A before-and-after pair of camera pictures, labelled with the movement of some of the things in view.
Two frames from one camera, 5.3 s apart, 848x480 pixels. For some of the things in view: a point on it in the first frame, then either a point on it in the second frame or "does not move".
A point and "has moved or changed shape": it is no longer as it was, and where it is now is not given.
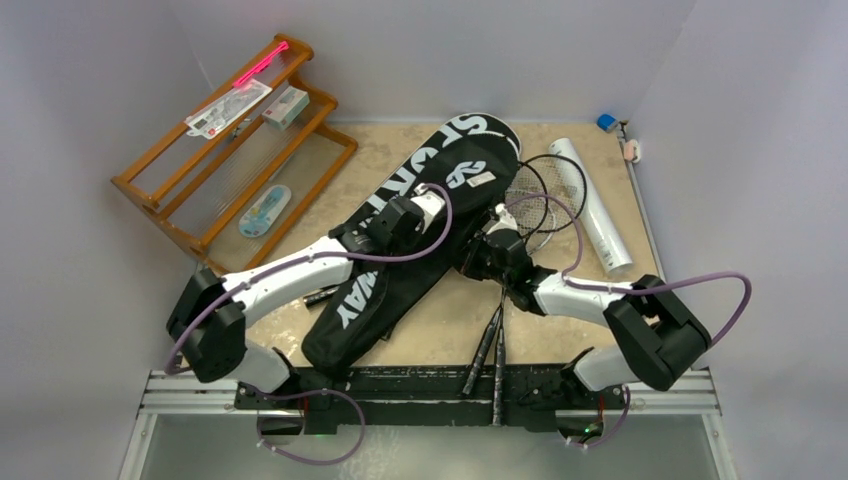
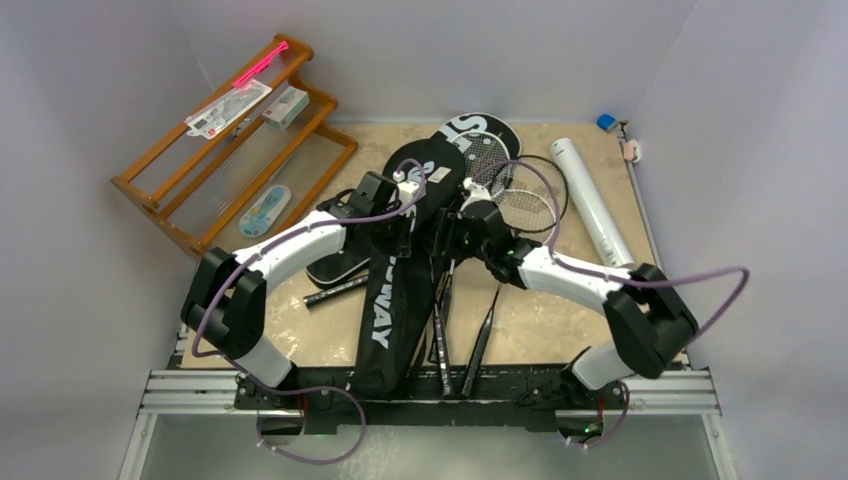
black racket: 526,193 -> 447,383
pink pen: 263,63 does not move
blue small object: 606,122 does not move
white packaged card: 214,117 does not move
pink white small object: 632,151 does not move
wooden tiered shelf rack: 233,180 does not move
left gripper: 423,228 -> 402,244
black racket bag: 405,242 has moved or changed shape
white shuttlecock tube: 610,248 does not move
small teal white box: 287,107 does not move
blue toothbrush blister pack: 265,211 does not move
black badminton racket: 552,195 has moved or changed shape
